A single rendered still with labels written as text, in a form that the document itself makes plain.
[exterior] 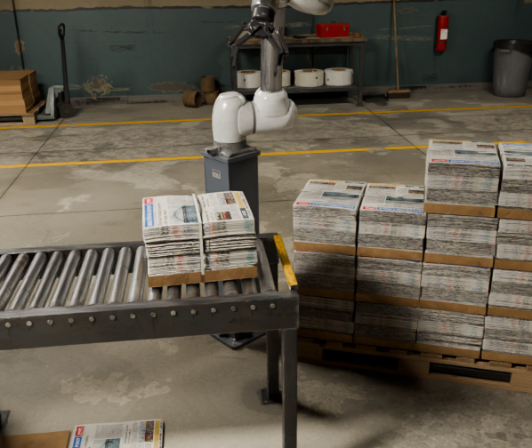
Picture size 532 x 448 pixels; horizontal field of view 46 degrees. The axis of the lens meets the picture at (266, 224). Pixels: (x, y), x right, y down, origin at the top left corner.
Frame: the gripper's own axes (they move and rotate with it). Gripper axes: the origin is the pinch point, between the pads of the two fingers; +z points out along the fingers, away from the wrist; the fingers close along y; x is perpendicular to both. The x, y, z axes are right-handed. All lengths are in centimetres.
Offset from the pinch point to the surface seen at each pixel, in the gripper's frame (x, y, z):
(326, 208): 78, 38, 22
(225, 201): 30.8, -3.9, 37.9
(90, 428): 93, -48, 129
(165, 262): 23, -20, 64
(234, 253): 24, 2, 57
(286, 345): 29, 24, 85
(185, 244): 19, -14, 58
